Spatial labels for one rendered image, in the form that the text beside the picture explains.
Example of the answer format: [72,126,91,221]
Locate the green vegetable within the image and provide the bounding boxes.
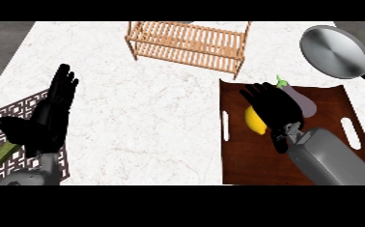
[0,141,22,164]

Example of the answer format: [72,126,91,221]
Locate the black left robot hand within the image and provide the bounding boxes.
[0,63,80,158]

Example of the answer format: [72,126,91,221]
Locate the brown patterned placemat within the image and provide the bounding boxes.
[0,89,71,183]

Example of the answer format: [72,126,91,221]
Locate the wooden tiered shelf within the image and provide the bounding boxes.
[124,21,254,81]

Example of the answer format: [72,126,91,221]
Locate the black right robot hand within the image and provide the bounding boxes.
[238,81,304,155]

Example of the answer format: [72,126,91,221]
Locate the brown wooden tray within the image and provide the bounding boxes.
[218,78,365,186]

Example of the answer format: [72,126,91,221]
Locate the grey metal pan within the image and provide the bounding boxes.
[298,24,365,80]

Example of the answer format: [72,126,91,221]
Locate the yellow lemon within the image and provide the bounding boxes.
[244,105,267,136]

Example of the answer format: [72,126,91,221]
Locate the purple eggplant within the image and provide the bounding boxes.
[275,74,317,119]

